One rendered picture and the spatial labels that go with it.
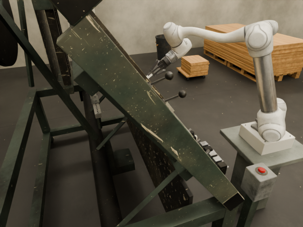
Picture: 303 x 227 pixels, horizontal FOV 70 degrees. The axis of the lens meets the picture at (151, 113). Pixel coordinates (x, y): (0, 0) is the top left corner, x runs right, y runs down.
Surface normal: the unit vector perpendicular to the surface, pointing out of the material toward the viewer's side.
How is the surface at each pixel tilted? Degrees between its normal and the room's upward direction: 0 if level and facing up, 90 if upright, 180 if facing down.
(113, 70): 90
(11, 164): 0
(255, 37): 84
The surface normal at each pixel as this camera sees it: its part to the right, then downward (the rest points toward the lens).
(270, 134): -0.42, 0.57
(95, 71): 0.32, 0.48
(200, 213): -0.03, -0.85
